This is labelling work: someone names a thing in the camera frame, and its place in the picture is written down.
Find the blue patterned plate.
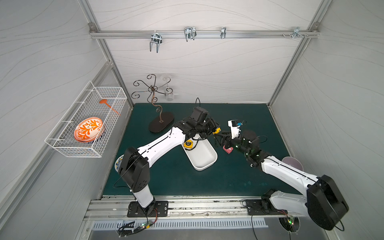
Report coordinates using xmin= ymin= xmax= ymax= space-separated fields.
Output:
xmin=114 ymin=155 xmax=124 ymax=172

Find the aluminium top rail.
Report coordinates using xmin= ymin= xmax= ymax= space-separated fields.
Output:
xmin=90 ymin=30 xmax=321 ymax=40

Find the white wire basket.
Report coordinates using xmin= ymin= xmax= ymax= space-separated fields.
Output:
xmin=45 ymin=82 xmax=127 ymax=158

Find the metal hook left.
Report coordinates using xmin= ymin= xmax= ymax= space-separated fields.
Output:
xmin=150 ymin=33 xmax=163 ymax=53

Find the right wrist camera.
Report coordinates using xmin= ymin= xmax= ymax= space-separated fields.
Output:
xmin=228 ymin=120 xmax=247 ymax=139

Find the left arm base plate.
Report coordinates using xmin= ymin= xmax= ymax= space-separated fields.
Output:
xmin=127 ymin=200 xmax=169 ymax=218

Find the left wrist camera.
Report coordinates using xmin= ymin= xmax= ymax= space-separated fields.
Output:
xmin=191 ymin=97 xmax=209 ymax=123

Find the glass cup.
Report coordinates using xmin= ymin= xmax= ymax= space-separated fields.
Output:
xmin=163 ymin=76 xmax=174 ymax=102

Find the white plastic storage box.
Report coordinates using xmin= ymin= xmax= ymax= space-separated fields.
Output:
xmin=183 ymin=134 xmax=218 ymax=171

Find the green table mat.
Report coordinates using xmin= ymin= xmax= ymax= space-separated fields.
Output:
xmin=117 ymin=103 xmax=297 ymax=196

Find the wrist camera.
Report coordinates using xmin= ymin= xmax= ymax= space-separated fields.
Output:
xmin=191 ymin=97 xmax=209 ymax=123
xmin=228 ymin=120 xmax=247 ymax=139

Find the metal hook middle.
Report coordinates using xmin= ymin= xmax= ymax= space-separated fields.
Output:
xmin=184 ymin=27 xmax=197 ymax=42

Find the yellow deli tape measure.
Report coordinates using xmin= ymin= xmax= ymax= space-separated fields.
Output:
xmin=213 ymin=128 xmax=221 ymax=135

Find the copper wire stand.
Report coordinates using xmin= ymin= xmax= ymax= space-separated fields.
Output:
xmin=131 ymin=74 xmax=175 ymax=133

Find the orange patterned plate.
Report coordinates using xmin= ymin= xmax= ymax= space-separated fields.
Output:
xmin=74 ymin=117 xmax=105 ymax=143

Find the small yellow tape measure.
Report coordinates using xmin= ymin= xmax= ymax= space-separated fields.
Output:
xmin=183 ymin=140 xmax=194 ymax=150

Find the orange spatula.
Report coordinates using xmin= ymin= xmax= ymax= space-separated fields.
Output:
xmin=99 ymin=99 xmax=121 ymax=116

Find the purple bowl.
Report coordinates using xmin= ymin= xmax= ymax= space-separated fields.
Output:
xmin=282 ymin=157 xmax=304 ymax=172

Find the bundle of wires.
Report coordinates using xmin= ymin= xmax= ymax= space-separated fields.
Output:
xmin=116 ymin=206 xmax=159 ymax=238

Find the pink tape measure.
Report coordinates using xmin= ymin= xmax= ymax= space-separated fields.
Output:
xmin=223 ymin=146 xmax=234 ymax=154

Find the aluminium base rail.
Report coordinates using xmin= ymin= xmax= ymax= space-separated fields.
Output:
xmin=84 ymin=196 xmax=308 ymax=220

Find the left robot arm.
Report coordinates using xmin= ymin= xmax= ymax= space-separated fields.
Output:
xmin=115 ymin=118 xmax=221 ymax=212

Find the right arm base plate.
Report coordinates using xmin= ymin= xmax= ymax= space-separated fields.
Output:
xmin=242 ymin=199 xmax=288 ymax=216

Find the metal bracket right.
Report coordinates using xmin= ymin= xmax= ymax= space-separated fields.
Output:
xmin=282 ymin=27 xmax=309 ymax=39

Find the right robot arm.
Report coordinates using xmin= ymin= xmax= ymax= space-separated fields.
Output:
xmin=217 ymin=131 xmax=349 ymax=231

